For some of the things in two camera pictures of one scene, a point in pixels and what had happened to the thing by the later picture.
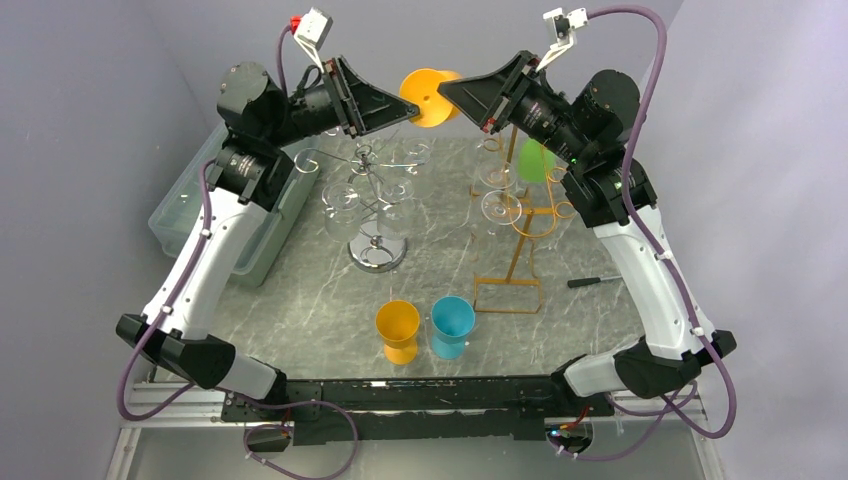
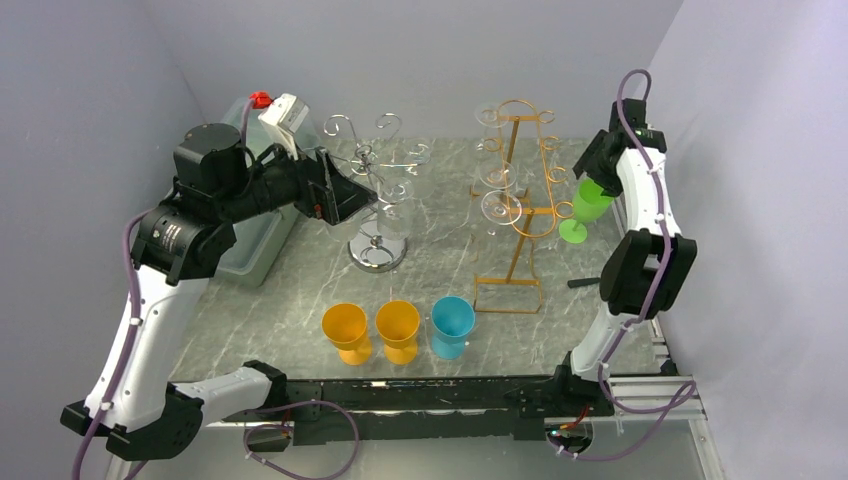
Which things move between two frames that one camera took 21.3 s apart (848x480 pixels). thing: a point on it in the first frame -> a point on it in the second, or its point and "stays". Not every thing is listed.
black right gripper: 486,98 -> 588,163
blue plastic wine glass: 452,317 stays
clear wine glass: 497,174 stays
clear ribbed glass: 396,211 stays
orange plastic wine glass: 420,86 -> 345,326
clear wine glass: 500,208 stays
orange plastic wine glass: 397,322 stays
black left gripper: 365,109 -> 323,190
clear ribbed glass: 419,170 stays
